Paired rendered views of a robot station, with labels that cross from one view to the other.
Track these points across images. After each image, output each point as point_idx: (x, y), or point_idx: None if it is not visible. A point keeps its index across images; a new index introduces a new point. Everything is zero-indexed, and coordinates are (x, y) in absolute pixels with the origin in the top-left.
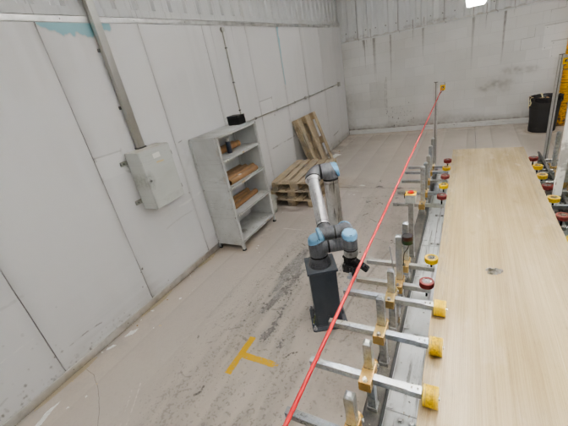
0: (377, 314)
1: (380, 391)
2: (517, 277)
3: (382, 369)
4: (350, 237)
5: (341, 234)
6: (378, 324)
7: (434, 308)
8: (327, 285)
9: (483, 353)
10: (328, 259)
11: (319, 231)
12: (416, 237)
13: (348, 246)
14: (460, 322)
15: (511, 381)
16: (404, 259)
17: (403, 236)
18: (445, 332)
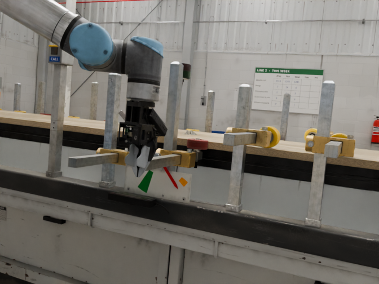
0: (331, 113)
1: (372, 234)
2: (204, 134)
3: (328, 227)
4: (163, 48)
5: (144, 42)
6: (329, 134)
7: (277, 133)
8: None
9: None
10: None
11: (104, 29)
12: (2, 167)
13: (160, 69)
14: (280, 147)
15: (355, 152)
16: (112, 149)
17: (184, 63)
18: (300, 150)
